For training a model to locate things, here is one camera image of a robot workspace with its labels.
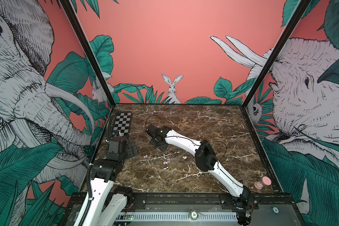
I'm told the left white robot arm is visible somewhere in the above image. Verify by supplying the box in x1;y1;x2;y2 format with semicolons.
74;137;138;226

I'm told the black corrugated cable conduit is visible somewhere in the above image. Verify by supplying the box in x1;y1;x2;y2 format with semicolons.
77;165;94;226

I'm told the white slotted cable duct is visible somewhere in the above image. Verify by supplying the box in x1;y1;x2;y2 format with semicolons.
115;211;238;222

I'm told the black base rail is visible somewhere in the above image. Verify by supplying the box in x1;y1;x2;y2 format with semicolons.
124;192;297;211

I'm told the pink open round case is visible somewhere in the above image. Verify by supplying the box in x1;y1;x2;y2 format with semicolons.
254;176;272;190

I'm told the black white checkerboard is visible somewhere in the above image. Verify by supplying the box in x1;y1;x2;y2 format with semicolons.
112;111;132;137

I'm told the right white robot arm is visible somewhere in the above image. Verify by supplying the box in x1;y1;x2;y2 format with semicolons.
146;124;254;211

